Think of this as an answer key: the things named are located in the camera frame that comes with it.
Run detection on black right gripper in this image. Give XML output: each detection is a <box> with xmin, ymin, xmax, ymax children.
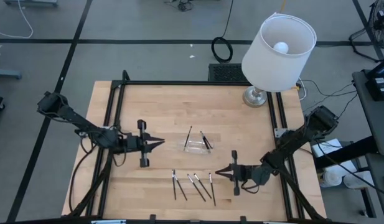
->
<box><xmin>215</xmin><ymin>150</ymin><xmax>255</xmax><ymax>197</ymax></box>

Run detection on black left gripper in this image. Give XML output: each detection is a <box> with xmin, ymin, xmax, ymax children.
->
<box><xmin>118</xmin><ymin>119</ymin><xmax>166</xmax><ymax>168</ymax></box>

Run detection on clear acrylic compartment container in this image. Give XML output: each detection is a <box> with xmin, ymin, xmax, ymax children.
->
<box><xmin>182</xmin><ymin>138</ymin><xmax>213</xmax><ymax>154</ymax></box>

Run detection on white cardboard box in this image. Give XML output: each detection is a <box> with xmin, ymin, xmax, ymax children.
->
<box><xmin>310</xmin><ymin>138</ymin><xmax>342</xmax><ymax>159</ymax></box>

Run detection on black mesh-top box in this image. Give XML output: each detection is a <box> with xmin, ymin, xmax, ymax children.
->
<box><xmin>207</xmin><ymin>63</ymin><xmax>250</xmax><ymax>83</ymax></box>

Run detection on white paper towel roll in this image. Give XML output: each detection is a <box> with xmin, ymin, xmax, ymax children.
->
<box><xmin>343</xmin><ymin>170</ymin><xmax>375</xmax><ymax>190</ymax></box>
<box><xmin>321</xmin><ymin>164</ymin><xmax>347</xmax><ymax>189</ymax></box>

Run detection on table lamp white shade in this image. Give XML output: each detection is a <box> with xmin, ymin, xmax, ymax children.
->
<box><xmin>241</xmin><ymin>11</ymin><xmax>318</xmax><ymax>109</ymax></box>

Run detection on black desk crossbar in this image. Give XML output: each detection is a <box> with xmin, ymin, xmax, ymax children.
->
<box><xmin>314</xmin><ymin>135</ymin><xmax>379</xmax><ymax>170</ymax></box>

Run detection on grey side desk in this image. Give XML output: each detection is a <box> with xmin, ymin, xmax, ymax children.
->
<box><xmin>352</xmin><ymin>70</ymin><xmax>384</xmax><ymax>224</ymax></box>

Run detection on grey furniture foot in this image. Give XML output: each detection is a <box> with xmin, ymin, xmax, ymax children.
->
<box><xmin>0</xmin><ymin>68</ymin><xmax>23</xmax><ymax>80</ymax></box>

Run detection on black box white labels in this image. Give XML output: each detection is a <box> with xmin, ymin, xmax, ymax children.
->
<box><xmin>365</xmin><ymin>75</ymin><xmax>384</xmax><ymax>102</ymax></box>

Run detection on grey furniture base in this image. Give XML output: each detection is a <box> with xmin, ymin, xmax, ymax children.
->
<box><xmin>3</xmin><ymin>0</ymin><xmax>59</xmax><ymax>7</ymax></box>

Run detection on black standing fan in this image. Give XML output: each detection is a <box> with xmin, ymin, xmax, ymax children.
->
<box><xmin>349</xmin><ymin>0</ymin><xmax>384</xmax><ymax>63</ymax></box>

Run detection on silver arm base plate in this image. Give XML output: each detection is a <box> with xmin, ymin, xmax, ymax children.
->
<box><xmin>273</xmin><ymin>127</ymin><xmax>289</xmax><ymax>139</ymax></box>

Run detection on black aluminium table frame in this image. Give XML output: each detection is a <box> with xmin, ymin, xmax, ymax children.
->
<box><xmin>61</xmin><ymin>69</ymin><xmax>329</xmax><ymax>224</ymax></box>

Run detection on left arm black base cable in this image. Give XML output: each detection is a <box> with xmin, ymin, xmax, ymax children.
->
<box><xmin>68</xmin><ymin>136</ymin><xmax>98</xmax><ymax>215</ymax></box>

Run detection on coiled black floor cable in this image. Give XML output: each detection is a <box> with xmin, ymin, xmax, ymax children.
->
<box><xmin>210</xmin><ymin>0</ymin><xmax>235</xmax><ymax>64</ymax></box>

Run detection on tangled black cable pile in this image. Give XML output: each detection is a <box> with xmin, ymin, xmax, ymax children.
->
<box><xmin>163</xmin><ymin>0</ymin><xmax>195</xmax><ymax>12</ymax></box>

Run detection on white floor cable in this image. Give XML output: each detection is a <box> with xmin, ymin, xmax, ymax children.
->
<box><xmin>0</xmin><ymin>0</ymin><xmax>34</xmax><ymax>40</ymax></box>

